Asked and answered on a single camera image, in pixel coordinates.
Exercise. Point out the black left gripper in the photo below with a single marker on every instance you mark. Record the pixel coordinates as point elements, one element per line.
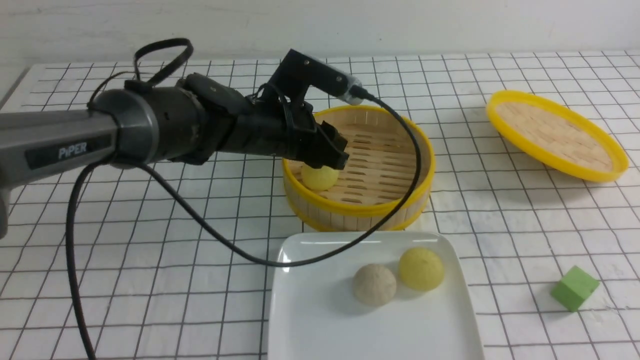
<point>269,127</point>

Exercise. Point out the yellow steamed bun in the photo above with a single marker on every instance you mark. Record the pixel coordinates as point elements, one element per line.
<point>420,269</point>
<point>319,179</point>

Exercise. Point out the beige steamed bun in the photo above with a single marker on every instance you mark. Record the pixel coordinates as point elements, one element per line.
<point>374,285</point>

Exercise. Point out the yellow rimmed woven steamer lid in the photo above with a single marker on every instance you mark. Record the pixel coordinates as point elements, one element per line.
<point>557,136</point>

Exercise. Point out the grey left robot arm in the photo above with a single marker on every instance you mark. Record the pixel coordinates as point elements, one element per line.
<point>187,123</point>

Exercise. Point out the white square plate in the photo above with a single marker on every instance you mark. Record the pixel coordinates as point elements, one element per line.
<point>314,314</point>

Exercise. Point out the bamboo steamer basket yellow rim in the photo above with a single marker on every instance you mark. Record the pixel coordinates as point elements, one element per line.
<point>378,173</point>

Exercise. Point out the white grid tablecloth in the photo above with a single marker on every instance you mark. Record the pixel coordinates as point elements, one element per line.
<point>154,286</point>

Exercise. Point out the green foam cube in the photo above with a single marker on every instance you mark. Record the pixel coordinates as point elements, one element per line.
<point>574,288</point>

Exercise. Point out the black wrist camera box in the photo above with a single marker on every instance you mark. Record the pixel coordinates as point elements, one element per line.
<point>297,72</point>

